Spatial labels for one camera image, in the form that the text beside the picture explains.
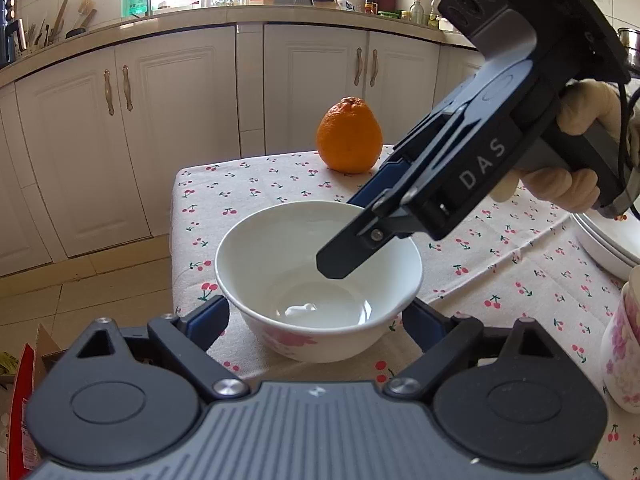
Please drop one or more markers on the green dish soap bottle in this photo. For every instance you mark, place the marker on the green dish soap bottle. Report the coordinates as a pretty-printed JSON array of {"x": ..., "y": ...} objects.
[{"x": 135, "y": 2}]

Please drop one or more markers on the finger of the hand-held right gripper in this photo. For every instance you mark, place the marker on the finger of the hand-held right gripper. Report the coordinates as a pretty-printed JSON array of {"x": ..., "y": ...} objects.
[
  {"x": 372, "y": 187},
  {"x": 345, "y": 255}
]

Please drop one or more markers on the clear plastic bottle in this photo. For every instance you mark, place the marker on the clear plastic bottle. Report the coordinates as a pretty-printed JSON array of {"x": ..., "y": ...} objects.
[{"x": 417, "y": 12}]

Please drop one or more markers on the stainless steel pot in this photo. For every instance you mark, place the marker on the stainless steel pot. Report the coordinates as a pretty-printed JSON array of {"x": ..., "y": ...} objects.
[{"x": 631, "y": 50}]

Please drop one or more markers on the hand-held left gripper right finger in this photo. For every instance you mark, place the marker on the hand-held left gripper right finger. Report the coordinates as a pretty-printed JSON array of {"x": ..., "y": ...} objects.
[{"x": 425, "y": 322}]

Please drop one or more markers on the plain white plate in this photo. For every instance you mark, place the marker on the plain white plate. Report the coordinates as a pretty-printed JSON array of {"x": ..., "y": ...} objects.
[{"x": 620, "y": 267}]

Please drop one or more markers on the black kitchen appliance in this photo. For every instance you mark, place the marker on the black kitchen appliance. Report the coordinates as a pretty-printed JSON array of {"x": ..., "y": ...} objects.
[{"x": 10, "y": 30}]

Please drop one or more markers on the white pink-flower bowl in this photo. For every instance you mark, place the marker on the white pink-flower bowl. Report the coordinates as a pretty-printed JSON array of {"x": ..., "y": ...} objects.
[{"x": 270, "y": 260}]

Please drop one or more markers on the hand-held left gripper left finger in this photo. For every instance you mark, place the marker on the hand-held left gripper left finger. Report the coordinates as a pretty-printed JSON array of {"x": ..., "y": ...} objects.
[{"x": 210, "y": 317}]

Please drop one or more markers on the red cardboard box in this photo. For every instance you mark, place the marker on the red cardboard box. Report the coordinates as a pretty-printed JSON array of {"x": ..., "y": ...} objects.
[{"x": 30, "y": 360}]

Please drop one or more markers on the orange without leaf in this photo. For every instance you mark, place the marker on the orange without leaf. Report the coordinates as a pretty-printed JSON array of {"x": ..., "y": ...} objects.
[{"x": 350, "y": 135}]

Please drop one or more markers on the cherry print tablecloth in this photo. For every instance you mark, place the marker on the cherry print tablecloth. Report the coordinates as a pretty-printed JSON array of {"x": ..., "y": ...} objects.
[{"x": 500, "y": 260}]

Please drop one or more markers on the white embossed bowl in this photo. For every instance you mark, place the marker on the white embossed bowl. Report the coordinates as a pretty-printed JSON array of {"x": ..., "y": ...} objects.
[{"x": 625, "y": 360}]

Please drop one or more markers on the person's right hand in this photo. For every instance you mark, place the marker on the person's right hand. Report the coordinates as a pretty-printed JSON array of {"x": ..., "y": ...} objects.
[{"x": 585, "y": 105}]

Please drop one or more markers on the wooden kitchen utensils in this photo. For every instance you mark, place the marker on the wooden kitchen utensils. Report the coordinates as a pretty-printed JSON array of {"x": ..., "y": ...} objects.
[{"x": 60, "y": 20}]

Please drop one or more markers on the white kitchen cabinets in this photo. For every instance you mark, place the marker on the white kitchen cabinets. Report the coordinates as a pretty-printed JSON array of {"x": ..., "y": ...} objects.
[{"x": 185, "y": 110}]

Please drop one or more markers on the beige kitchen countertop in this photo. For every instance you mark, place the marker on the beige kitchen countertop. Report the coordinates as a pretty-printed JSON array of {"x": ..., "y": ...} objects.
[{"x": 200, "y": 15}]

